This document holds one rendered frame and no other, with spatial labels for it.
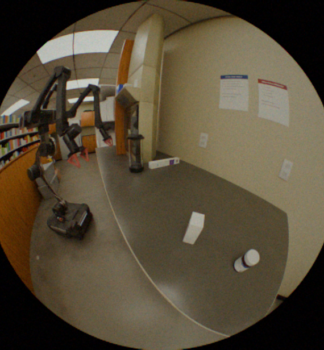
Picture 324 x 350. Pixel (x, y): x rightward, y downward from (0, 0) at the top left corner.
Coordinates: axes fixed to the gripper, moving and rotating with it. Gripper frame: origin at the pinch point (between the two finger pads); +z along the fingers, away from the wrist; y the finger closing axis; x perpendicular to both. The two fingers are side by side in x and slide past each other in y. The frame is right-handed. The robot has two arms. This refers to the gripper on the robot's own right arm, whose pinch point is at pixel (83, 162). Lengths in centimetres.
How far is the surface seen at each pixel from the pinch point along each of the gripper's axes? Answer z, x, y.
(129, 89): -26, -43, 21
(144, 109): -9, -45, 26
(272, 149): 37, -101, -21
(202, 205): 40, -46, -24
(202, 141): 32, -74, 23
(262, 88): 2, -115, -13
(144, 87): -24, -53, 26
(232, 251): 40, -47, -46
